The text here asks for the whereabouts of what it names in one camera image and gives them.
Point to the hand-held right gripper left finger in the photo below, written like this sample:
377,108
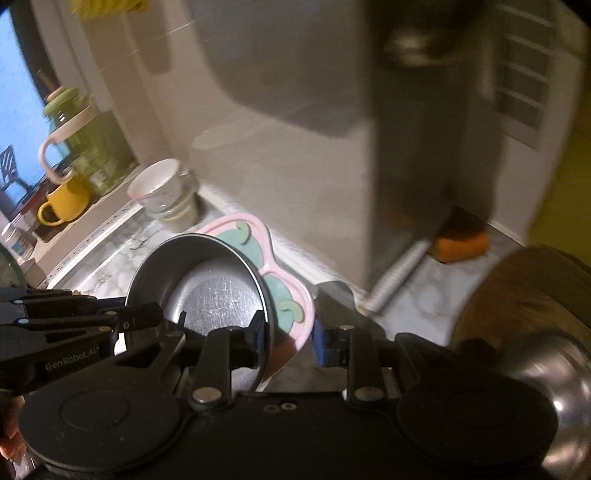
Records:
221,360

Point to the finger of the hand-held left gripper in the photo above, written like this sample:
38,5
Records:
69,300
134,316

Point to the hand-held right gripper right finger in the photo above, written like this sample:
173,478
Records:
322,344

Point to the steel bowl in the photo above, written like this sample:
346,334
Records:
207,295

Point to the pink heart-shaped plate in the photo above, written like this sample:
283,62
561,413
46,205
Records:
286,286

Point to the person's left hand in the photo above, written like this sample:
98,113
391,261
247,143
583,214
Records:
9,429

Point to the white bottle with blue label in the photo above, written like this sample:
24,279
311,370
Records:
16,242

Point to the dark jar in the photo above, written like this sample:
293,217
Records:
34,221

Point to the yellow mug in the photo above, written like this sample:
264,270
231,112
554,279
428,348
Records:
69,201

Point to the clear glass bowl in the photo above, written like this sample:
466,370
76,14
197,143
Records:
182,212

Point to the white patterned cup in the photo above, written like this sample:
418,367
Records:
154,182

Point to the black slotted spatula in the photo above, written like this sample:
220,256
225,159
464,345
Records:
11,168

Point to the green glass jug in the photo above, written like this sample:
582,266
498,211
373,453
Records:
92,138

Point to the orange sponge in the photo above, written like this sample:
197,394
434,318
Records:
461,247

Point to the round wooden chopping block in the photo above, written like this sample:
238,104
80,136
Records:
521,295

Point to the window pane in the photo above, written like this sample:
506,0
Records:
23,92

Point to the shiny steel basin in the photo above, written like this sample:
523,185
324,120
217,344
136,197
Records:
554,392

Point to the large yellow colander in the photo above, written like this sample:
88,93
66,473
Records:
111,7

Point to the yellow cutting board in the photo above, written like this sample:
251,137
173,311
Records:
572,184

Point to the white vent grille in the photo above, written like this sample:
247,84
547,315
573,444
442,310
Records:
521,83

